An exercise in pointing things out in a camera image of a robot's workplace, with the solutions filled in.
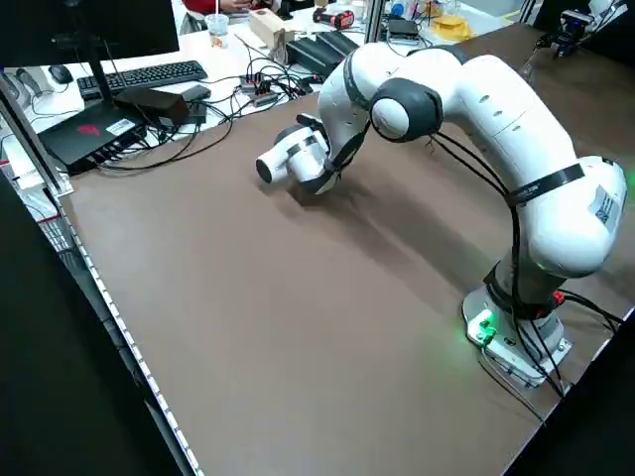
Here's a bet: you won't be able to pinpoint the grey handheld controller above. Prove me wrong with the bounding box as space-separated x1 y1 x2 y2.
13 66 47 99

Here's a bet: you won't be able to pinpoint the black keyboard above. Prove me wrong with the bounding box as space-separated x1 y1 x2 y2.
75 59 209 102

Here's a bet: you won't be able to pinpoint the yellow fabric bag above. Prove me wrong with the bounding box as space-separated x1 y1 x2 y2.
430 13 471 40

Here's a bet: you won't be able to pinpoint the black flat box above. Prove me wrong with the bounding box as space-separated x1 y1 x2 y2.
386 18 422 42

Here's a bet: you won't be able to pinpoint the clear plastic cup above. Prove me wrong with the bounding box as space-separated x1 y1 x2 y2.
204 13 231 50

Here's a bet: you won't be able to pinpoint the person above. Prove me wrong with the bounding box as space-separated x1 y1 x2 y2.
181 0 282 15

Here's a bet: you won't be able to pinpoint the aluminium frame post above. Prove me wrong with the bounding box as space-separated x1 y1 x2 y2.
0 73 74 195
363 0 387 47

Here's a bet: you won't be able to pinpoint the black arm base cable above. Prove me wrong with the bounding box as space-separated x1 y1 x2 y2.
545 290 624 334

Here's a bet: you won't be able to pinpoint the black computer monitor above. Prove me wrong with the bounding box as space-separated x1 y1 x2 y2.
0 0 181 108

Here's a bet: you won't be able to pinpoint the red black power tool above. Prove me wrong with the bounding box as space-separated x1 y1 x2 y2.
311 8 356 30

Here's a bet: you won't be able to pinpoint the usb hub with red plugs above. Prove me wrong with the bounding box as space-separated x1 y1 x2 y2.
239 70 283 108

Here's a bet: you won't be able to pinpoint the aluminium table edge rail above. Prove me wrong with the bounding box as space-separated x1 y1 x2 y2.
49 187 205 476

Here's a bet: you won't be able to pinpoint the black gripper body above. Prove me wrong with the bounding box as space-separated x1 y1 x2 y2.
558 24 587 51

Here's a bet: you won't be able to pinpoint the black desk cable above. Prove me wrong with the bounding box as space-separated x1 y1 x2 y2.
96 98 237 173

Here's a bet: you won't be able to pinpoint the black rectangular box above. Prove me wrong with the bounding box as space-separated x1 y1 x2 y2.
113 86 191 131

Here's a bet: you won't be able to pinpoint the black computer with red logo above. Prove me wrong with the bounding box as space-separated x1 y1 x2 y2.
37 103 150 176

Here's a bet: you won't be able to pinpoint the black wedge blocks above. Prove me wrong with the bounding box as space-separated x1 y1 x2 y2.
286 31 362 78

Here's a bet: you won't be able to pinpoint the white desk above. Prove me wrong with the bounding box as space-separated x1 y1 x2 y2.
0 19 497 199

